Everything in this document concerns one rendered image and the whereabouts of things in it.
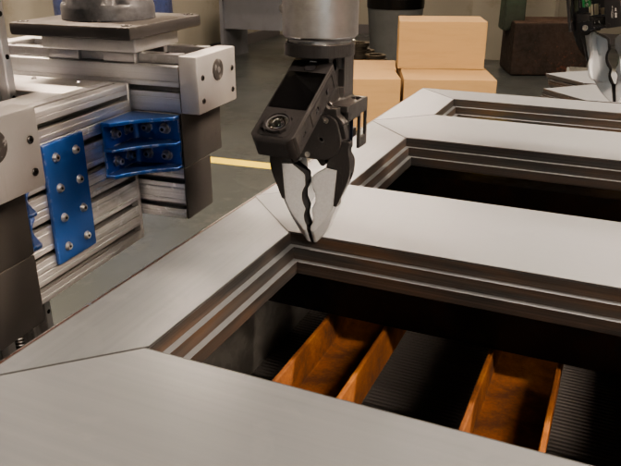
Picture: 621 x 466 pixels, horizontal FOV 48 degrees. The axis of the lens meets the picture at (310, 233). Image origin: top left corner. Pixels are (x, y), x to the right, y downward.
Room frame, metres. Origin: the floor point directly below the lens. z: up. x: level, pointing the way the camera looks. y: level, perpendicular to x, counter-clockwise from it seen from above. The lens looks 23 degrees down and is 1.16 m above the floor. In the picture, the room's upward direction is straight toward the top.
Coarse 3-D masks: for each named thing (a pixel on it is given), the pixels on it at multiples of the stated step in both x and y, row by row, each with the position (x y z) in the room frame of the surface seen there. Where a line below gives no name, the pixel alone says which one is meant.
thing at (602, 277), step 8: (608, 224) 0.74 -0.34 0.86; (616, 224) 0.74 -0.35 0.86; (608, 232) 0.72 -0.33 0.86; (616, 232) 0.72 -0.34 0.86; (608, 240) 0.70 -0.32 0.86; (616, 240) 0.70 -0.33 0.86; (608, 248) 0.68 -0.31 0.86; (616, 248) 0.68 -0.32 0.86; (608, 256) 0.65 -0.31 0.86; (616, 256) 0.65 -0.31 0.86; (600, 264) 0.63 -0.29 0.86; (608, 264) 0.63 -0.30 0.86; (616, 264) 0.63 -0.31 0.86; (600, 272) 0.62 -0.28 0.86; (608, 272) 0.62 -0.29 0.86; (616, 272) 0.62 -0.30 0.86; (600, 280) 0.60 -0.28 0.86; (608, 280) 0.60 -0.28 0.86; (616, 280) 0.60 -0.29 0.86
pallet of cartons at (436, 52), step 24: (408, 24) 4.44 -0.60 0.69; (432, 24) 4.43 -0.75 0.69; (456, 24) 4.42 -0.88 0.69; (480, 24) 4.40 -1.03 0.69; (408, 48) 4.44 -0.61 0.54; (432, 48) 4.43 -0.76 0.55; (456, 48) 4.42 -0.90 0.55; (480, 48) 4.40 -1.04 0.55; (360, 72) 4.30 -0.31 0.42; (384, 72) 4.30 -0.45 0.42; (408, 72) 4.30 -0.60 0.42; (432, 72) 4.30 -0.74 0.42; (456, 72) 4.30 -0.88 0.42; (480, 72) 4.30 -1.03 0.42; (384, 96) 4.08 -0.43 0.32; (408, 96) 4.07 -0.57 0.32; (360, 120) 4.08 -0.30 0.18
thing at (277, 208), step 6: (282, 198) 0.83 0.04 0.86; (270, 204) 0.81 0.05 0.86; (276, 204) 0.81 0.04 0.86; (282, 204) 0.81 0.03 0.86; (312, 204) 0.81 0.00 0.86; (270, 210) 0.79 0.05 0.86; (276, 210) 0.79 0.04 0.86; (282, 210) 0.79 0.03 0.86; (276, 216) 0.77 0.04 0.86; (282, 216) 0.77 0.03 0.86; (288, 216) 0.77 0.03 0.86; (282, 222) 0.75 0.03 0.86; (288, 222) 0.75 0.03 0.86; (294, 222) 0.75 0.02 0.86; (288, 228) 0.73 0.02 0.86
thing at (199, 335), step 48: (432, 144) 1.11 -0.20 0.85; (288, 240) 0.72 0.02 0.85; (336, 240) 0.70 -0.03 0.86; (240, 288) 0.61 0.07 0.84; (384, 288) 0.66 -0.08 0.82; (432, 288) 0.64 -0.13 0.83; (480, 288) 0.63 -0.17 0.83; (528, 288) 0.61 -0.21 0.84; (576, 288) 0.60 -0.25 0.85; (192, 336) 0.53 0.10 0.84
